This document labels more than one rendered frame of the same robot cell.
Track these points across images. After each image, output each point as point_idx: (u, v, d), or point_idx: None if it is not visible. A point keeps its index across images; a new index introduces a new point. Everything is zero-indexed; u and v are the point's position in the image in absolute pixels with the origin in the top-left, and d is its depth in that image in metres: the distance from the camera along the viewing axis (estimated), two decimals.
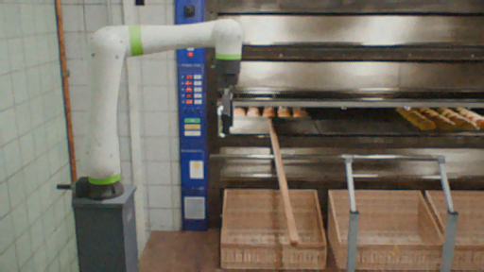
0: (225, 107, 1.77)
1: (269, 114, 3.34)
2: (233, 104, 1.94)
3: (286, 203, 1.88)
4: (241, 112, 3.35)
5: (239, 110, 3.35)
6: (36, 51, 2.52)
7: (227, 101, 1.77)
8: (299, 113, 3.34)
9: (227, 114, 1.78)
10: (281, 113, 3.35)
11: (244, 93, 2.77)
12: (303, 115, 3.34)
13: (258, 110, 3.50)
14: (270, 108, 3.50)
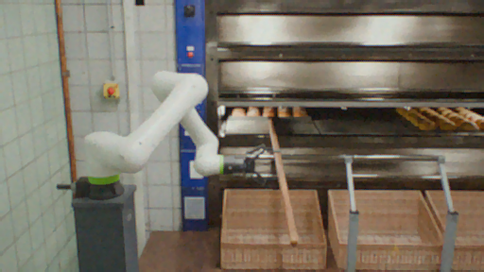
0: (258, 182, 2.39)
1: (269, 114, 3.34)
2: (262, 147, 2.33)
3: (286, 203, 1.88)
4: (241, 112, 3.35)
5: (239, 110, 3.35)
6: (36, 51, 2.52)
7: (254, 180, 2.38)
8: (299, 113, 3.34)
9: (264, 182, 2.38)
10: (281, 113, 3.35)
11: (244, 93, 2.77)
12: (303, 115, 3.34)
13: (258, 110, 3.50)
14: (270, 109, 3.50)
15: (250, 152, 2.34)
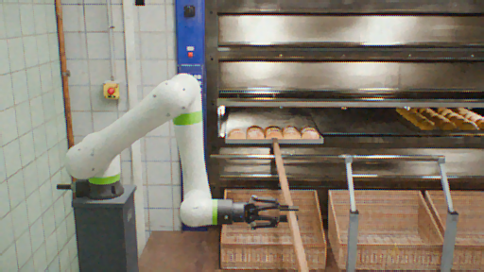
0: (268, 226, 1.83)
1: (274, 136, 2.79)
2: (273, 202, 1.79)
3: None
4: (240, 134, 2.79)
5: (237, 132, 2.80)
6: (36, 51, 2.52)
7: (263, 227, 1.82)
8: (309, 135, 2.79)
9: (277, 222, 1.81)
10: (286, 135, 2.80)
11: (244, 93, 2.77)
12: (315, 137, 2.79)
13: None
14: (274, 127, 2.94)
15: (257, 200, 1.79)
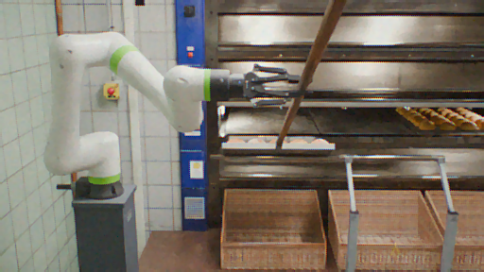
0: (276, 104, 1.43)
1: None
2: (281, 71, 1.44)
3: None
4: (238, 140, 2.45)
5: (236, 138, 2.46)
6: (36, 51, 2.52)
7: (268, 104, 1.43)
8: (319, 141, 2.44)
9: (285, 97, 1.43)
10: (292, 142, 2.46)
11: None
12: (324, 144, 2.44)
13: None
14: None
15: (261, 67, 1.44)
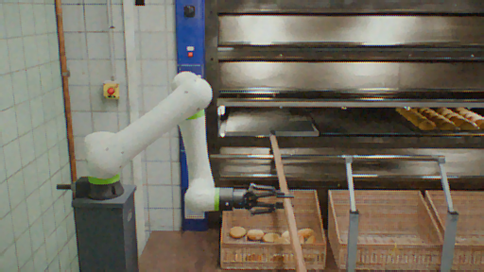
0: (267, 212, 1.99)
1: None
2: (270, 191, 1.95)
3: (300, 263, 1.48)
4: None
5: None
6: (36, 51, 2.52)
7: (261, 212, 1.99)
8: None
9: (273, 209, 1.98)
10: None
11: (244, 93, 2.77)
12: None
13: (261, 260, 2.64)
14: (280, 258, 2.62)
15: (256, 188, 1.95)
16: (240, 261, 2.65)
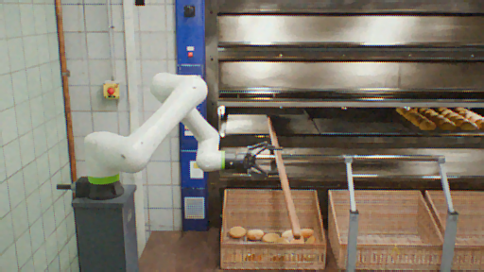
0: (260, 177, 2.43)
1: None
2: (264, 144, 2.38)
3: (288, 198, 1.92)
4: None
5: None
6: (36, 51, 2.52)
7: (255, 176, 2.43)
8: None
9: (266, 176, 2.42)
10: (296, 241, 2.82)
11: (244, 93, 2.77)
12: None
13: (261, 260, 2.64)
14: (280, 258, 2.62)
15: (252, 148, 2.38)
16: (240, 261, 2.65)
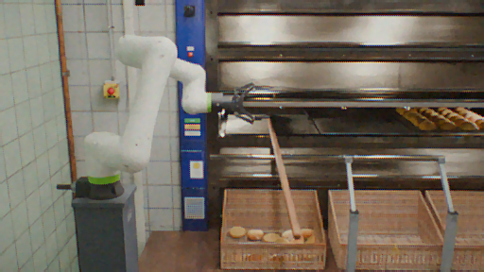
0: (247, 121, 2.35)
1: None
2: (250, 84, 2.29)
3: (288, 198, 1.92)
4: None
5: None
6: (36, 51, 2.52)
7: (243, 119, 2.34)
8: None
9: (252, 121, 2.34)
10: (296, 241, 2.82)
11: (244, 93, 2.77)
12: None
13: (261, 260, 2.64)
14: (280, 258, 2.62)
15: (239, 89, 2.30)
16: (240, 261, 2.65)
